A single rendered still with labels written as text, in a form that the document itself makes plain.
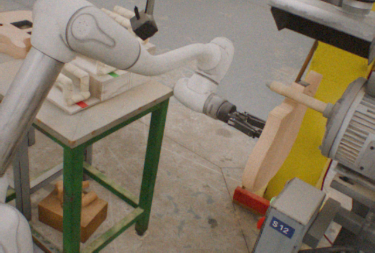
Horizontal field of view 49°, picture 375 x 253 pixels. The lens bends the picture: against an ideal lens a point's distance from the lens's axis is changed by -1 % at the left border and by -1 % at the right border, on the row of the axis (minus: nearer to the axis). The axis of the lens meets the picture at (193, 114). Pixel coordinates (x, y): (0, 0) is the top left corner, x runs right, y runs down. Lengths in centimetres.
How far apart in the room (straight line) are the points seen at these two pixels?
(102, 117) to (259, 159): 62
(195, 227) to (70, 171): 112
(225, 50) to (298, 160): 111
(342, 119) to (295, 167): 136
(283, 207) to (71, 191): 85
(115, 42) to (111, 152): 191
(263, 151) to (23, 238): 72
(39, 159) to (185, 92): 154
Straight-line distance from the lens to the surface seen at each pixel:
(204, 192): 271
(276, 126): 127
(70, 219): 173
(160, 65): 126
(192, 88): 151
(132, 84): 177
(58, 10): 115
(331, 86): 221
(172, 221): 249
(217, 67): 149
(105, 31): 104
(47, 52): 117
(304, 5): 120
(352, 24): 116
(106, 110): 162
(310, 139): 236
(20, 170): 218
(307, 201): 112
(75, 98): 160
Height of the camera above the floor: 181
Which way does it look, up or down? 32 degrees down
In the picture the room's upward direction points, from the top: 12 degrees clockwise
